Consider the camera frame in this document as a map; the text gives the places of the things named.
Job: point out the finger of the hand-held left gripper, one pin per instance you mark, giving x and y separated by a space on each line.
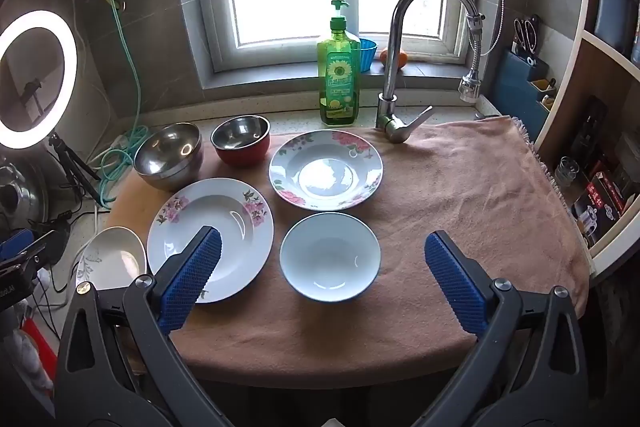
35 249

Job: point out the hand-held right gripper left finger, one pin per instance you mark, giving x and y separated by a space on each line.
192 277

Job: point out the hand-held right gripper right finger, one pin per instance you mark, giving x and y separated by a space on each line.
457 277

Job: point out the purple-flower white plate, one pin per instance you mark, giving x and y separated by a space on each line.
220 212

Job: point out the white leaf-pattern deep plate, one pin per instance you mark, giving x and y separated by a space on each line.
115 252

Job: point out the large stainless steel bowl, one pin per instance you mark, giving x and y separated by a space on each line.
167 152

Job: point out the red steel bowl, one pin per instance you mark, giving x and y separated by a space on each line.
240 155

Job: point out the light blue ceramic bowl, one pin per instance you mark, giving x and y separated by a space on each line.
327 257

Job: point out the stainless steel pot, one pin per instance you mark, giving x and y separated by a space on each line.
22 192

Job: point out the red plastic basin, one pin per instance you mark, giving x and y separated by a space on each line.
42 347

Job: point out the black tripod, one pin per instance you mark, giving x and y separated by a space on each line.
75 167

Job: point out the pink towel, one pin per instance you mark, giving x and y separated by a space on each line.
425 187

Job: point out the box with pot picture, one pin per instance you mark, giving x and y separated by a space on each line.
592 222

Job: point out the small glass jar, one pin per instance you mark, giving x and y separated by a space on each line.
566 169

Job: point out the red box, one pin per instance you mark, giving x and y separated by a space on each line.
602 194

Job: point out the pink-rose white plate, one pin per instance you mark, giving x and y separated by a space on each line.
325 172

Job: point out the blue knife holder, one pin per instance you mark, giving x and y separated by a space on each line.
515 92

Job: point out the orange fruit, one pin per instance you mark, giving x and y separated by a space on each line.
403 58

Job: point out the green dish soap bottle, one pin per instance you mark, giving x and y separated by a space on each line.
340 77

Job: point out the blue plastic cup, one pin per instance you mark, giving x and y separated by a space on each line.
367 54

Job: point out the chrome kitchen faucet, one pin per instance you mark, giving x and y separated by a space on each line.
395 37

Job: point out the wooden shelf with items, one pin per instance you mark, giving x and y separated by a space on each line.
577 32

